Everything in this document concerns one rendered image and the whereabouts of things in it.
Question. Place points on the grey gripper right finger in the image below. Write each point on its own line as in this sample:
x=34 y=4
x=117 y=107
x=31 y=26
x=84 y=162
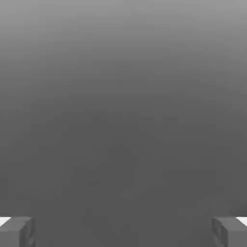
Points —
x=231 y=231

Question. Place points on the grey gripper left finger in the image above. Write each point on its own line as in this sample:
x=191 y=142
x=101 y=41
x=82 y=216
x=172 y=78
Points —
x=15 y=231

